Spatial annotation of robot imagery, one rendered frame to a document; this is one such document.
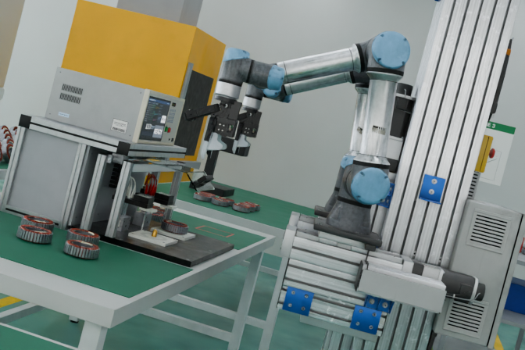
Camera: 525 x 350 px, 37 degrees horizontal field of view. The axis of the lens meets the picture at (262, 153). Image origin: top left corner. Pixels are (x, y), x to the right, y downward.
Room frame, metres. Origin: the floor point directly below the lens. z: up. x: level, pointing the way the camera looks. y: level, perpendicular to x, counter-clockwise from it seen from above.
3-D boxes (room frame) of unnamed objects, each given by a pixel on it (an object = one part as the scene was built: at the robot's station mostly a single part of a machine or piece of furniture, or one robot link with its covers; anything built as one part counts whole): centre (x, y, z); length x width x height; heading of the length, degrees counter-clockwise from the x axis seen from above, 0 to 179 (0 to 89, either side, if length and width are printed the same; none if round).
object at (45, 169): (2.90, 0.75, 0.91); 0.28 x 0.03 x 0.32; 78
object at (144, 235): (3.02, 0.32, 0.78); 0.15 x 0.15 x 0.01; 78
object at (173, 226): (3.26, 0.27, 0.80); 0.11 x 0.11 x 0.04
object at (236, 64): (2.46, 0.15, 1.45); 0.09 x 0.08 x 0.11; 94
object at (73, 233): (2.72, 0.53, 0.77); 0.11 x 0.11 x 0.04
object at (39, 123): (3.20, 0.61, 1.09); 0.68 x 0.44 x 0.05; 168
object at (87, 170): (3.19, 0.55, 0.92); 0.66 x 0.01 x 0.30; 168
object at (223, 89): (2.47, 0.15, 1.37); 0.08 x 0.08 x 0.05
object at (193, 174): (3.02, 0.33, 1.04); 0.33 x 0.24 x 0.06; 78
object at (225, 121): (2.46, 0.14, 1.29); 0.09 x 0.08 x 0.12; 86
